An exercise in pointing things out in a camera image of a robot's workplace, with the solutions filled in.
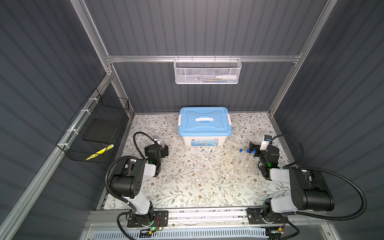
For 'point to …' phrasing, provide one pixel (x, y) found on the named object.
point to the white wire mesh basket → (207, 71)
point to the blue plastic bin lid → (204, 121)
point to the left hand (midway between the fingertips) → (156, 145)
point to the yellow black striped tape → (103, 150)
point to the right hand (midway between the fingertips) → (260, 143)
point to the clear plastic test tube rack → (248, 169)
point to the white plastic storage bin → (204, 141)
